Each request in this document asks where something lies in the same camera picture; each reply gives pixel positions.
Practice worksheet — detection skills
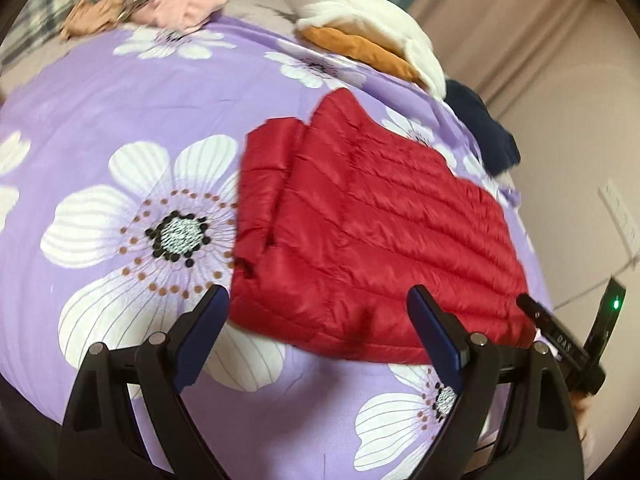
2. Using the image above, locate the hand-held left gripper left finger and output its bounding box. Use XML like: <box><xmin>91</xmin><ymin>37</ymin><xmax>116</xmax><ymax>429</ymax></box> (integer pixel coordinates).
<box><xmin>57</xmin><ymin>284</ymin><xmax>231</xmax><ymax>480</ymax></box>

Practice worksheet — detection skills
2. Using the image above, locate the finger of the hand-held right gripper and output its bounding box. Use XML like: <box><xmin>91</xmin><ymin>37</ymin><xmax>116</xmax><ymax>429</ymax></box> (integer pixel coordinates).
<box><xmin>517</xmin><ymin>294</ymin><xmax>551</xmax><ymax>333</ymax></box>

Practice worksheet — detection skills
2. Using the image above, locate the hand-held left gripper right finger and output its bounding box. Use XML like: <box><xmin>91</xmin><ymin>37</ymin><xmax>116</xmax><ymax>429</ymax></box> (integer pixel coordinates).
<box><xmin>406</xmin><ymin>284</ymin><xmax>586</xmax><ymax>480</ymax></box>

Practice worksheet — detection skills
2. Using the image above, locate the red down jacket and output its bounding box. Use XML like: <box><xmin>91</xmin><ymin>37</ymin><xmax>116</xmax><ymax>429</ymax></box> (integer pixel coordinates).
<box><xmin>229</xmin><ymin>87</ymin><xmax>538</xmax><ymax>366</ymax></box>

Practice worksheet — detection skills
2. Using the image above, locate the person's right forearm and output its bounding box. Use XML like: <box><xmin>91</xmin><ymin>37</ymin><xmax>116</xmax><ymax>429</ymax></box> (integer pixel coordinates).
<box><xmin>571</xmin><ymin>392</ymin><xmax>598</xmax><ymax>461</ymax></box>

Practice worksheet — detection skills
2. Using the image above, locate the navy blue garment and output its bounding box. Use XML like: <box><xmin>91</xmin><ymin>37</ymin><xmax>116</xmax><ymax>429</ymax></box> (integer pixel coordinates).
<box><xmin>444</xmin><ymin>78</ymin><xmax>521</xmax><ymax>177</ymax></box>

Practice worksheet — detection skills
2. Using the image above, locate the purple floral bed sheet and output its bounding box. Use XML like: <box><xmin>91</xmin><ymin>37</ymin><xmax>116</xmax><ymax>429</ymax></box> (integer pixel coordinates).
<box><xmin>0</xmin><ymin>14</ymin><xmax>556</xmax><ymax>480</ymax></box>

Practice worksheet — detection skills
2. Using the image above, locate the beige curtain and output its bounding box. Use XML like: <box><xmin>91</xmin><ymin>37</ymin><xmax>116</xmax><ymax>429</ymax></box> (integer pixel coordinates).
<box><xmin>410</xmin><ymin>0</ymin><xmax>601</xmax><ymax>111</ymax></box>

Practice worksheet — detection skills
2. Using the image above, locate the mustard orange garment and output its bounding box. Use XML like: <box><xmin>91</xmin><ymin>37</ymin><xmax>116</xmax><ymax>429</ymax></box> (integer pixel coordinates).
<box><xmin>298</xmin><ymin>25</ymin><xmax>426</xmax><ymax>86</ymax></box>

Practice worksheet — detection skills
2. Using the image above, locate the white fleece garment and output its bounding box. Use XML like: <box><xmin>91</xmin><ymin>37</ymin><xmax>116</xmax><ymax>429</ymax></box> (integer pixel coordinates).
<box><xmin>264</xmin><ymin>0</ymin><xmax>447</xmax><ymax>101</ymax></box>

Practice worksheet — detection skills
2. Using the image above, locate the tan garment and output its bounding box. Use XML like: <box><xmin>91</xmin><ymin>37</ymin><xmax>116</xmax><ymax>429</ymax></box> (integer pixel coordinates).
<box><xmin>60</xmin><ymin>0</ymin><xmax>126</xmax><ymax>41</ymax></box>

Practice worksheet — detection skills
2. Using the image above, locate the white wall socket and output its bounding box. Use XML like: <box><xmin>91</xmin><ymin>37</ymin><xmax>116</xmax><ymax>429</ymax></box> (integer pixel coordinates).
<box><xmin>598</xmin><ymin>178</ymin><xmax>640</xmax><ymax>261</ymax></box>

